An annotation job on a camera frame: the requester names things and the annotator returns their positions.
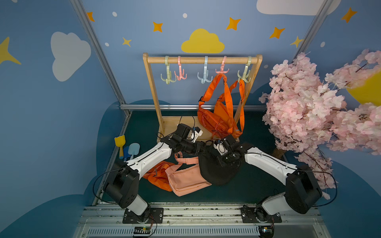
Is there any light blue toy shovel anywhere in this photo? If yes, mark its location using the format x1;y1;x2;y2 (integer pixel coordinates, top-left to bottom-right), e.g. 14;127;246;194
128;143;140;160

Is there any small circuit board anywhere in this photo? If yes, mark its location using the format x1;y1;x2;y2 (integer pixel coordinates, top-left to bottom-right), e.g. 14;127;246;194
133;226;152;238

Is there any orange bag right pink hook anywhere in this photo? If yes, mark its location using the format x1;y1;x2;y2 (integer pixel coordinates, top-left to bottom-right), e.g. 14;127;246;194
197;73;236;137

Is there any aluminium frame bar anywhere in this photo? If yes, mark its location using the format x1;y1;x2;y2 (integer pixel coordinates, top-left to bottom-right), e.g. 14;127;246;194
120;104;267;111

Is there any wooden hanging rack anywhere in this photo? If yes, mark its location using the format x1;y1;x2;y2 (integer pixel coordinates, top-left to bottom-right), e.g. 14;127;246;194
143;53;263;141

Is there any left pink hook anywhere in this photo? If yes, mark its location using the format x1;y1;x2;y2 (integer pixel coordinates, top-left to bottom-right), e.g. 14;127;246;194
174;56;188;81

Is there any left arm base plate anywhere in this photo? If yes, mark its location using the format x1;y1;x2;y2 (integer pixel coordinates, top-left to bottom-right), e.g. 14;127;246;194
122;206;164;224

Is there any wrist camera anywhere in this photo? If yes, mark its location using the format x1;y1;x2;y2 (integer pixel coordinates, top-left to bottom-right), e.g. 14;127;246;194
213;142;227;156
188;127;203;143

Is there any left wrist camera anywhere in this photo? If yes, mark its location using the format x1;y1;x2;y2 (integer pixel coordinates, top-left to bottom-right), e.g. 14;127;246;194
188;127;203;143

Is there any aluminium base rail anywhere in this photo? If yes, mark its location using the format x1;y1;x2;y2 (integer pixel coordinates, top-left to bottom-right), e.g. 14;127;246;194
73;203;330;238

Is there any pink cherry blossom tree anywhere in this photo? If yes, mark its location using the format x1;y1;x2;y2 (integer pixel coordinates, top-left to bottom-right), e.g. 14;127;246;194
260;49;381;190

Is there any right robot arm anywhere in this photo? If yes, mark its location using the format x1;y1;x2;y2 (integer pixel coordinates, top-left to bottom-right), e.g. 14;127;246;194
213;135;322;222

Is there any orange sling bag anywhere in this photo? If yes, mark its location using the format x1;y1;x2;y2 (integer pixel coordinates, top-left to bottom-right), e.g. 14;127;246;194
143;161;174;192

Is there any light blue hook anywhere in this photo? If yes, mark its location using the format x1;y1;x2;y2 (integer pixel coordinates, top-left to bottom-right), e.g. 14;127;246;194
197;56;213;84

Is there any yellow toy shovel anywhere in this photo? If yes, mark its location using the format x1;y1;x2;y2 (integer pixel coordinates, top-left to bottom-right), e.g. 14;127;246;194
114;135;126;159

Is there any black sling bag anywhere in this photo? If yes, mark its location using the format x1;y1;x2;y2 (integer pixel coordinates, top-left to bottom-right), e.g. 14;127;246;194
198;140;242;185

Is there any pink shoulder bag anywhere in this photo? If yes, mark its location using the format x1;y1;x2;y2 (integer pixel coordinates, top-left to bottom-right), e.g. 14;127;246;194
165;152;211;196

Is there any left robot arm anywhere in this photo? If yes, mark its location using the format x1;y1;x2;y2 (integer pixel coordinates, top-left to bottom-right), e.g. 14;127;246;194
103;124;203;216

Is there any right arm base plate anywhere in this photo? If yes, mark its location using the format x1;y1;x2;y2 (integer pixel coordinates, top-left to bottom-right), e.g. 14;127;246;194
240;205;282;223

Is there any left green hook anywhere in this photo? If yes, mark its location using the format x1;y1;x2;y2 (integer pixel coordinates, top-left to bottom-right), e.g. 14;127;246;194
160;56;176;85

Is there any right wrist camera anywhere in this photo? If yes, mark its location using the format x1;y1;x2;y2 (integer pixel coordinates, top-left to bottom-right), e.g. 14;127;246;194
213;142;227;156

